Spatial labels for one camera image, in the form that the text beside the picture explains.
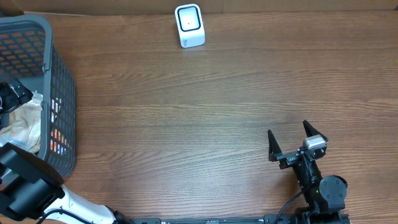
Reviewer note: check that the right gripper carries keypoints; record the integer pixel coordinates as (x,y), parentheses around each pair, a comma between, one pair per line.
(288,158)

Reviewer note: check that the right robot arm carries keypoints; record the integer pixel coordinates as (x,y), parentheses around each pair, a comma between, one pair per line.
(321,199)

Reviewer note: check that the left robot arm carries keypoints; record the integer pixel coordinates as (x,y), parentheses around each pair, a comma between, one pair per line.
(39,193)

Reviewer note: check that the grey plastic mesh basket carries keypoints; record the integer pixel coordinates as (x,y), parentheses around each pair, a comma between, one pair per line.
(29,55)

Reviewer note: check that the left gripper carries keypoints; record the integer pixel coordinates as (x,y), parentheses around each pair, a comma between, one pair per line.
(8,98)

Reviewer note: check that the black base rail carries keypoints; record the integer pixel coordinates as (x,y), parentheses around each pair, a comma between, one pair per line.
(211,221)

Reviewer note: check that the white barcode scanner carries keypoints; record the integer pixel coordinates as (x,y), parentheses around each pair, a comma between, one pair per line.
(190,25)

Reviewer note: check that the beige snack pouch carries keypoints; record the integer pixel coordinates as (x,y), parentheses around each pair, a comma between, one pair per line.
(25,126)

